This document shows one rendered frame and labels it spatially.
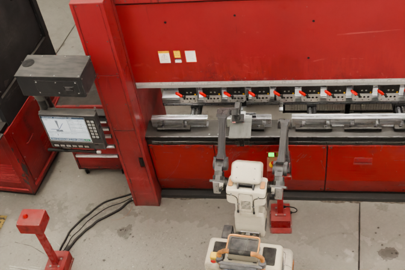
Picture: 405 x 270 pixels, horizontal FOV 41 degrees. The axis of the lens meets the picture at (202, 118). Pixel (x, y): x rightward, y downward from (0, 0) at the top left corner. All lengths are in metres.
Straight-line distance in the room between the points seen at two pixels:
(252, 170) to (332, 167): 1.33
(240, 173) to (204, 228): 1.49
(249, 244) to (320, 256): 1.16
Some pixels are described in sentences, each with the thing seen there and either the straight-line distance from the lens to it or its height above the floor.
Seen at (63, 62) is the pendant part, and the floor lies 1.95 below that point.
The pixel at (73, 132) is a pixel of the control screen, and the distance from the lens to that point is 4.22.
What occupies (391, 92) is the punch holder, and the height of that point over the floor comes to 1.26.
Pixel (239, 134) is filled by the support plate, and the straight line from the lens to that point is 4.48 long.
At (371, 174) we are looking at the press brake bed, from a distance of 5.01.
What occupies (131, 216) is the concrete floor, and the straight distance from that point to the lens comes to 5.37.
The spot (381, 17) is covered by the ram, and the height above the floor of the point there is 1.96.
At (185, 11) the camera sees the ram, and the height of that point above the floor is 2.07.
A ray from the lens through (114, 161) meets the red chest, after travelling 5.55.
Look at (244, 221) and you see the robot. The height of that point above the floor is 0.84.
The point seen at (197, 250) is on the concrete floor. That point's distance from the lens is 5.02.
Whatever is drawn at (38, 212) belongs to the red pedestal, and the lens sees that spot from 4.64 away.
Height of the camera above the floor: 4.19
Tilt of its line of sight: 43 degrees down
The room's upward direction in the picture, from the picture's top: 9 degrees counter-clockwise
